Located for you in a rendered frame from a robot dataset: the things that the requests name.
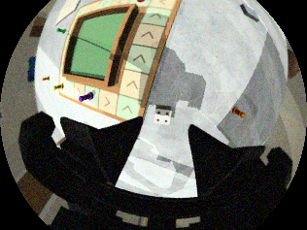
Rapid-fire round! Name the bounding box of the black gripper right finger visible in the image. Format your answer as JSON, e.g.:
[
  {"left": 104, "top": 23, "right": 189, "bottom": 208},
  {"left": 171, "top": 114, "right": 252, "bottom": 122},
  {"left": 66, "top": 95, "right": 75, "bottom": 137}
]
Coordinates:
[{"left": 188, "top": 123, "right": 266, "bottom": 197}]

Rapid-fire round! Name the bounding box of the white die with black pips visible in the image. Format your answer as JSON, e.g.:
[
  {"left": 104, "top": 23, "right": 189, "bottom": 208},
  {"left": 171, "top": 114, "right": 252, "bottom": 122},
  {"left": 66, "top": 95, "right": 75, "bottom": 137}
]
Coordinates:
[{"left": 154, "top": 104, "right": 172, "bottom": 125}]

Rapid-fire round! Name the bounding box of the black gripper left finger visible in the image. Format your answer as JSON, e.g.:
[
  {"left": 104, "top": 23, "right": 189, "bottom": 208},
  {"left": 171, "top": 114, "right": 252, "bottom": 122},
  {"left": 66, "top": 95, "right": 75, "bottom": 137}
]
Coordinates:
[{"left": 59, "top": 115, "right": 143, "bottom": 186}]

